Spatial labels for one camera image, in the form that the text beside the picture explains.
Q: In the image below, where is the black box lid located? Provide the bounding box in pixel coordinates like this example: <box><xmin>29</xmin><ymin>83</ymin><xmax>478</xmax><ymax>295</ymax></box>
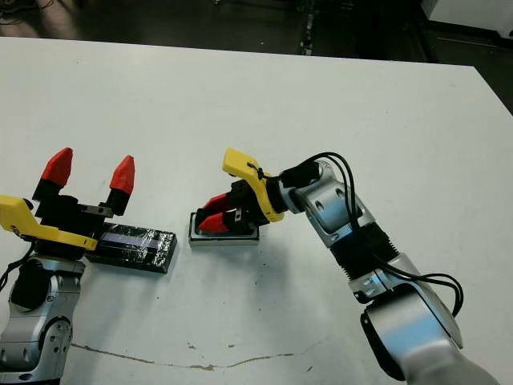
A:
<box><xmin>86</xmin><ymin>225</ymin><xmax>180</xmax><ymax>276</ymax></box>

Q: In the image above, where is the white lined camera box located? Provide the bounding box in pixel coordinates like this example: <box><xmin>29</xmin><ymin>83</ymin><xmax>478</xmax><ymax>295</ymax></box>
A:
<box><xmin>188</xmin><ymin>210</ymin><xmax>261</xmax><ymax>246</ymax></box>

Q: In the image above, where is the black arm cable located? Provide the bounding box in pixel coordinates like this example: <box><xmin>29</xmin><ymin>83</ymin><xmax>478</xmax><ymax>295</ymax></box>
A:
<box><xmin>0</xmin><ymin>240</ymin><xmax>37</xmax><ymax>290</ymax></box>
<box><xmin>308</xmin><ymin>151</ymin><xmax>465</xmax><ymax>318</ymax></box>

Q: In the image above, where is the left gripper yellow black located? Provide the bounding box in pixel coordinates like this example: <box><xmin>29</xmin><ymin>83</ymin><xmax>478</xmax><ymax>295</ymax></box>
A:
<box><xmin>0</xmin><ymin>147</ymin><xmax>136</xmax><ymax>256</ymax></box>

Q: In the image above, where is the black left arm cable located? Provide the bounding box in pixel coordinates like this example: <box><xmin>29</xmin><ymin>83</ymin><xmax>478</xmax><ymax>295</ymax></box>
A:
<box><xmin>0</xmin><ymin>240</ymin><xmax>37</xmax><ymax>290</ymax></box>

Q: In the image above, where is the black metal post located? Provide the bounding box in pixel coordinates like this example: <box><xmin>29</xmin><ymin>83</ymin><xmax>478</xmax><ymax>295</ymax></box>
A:
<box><xmin>298</xmin><ymin>0</ymin><xmax>321</xmax><ymax>57</ymax></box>

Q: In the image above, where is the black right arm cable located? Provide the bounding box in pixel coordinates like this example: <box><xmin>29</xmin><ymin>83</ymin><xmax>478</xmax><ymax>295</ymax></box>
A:
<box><xmin>308</xmin><ymin>151</ymin><xmax>465</xmax><ymax>318</ymax></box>

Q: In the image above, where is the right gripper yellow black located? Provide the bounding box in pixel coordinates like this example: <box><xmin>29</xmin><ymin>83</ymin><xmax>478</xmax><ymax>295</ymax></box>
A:
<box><xmin>199</xmin><ymin>147</ymin><xmax>286</xmax><ymax>234</ymax></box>

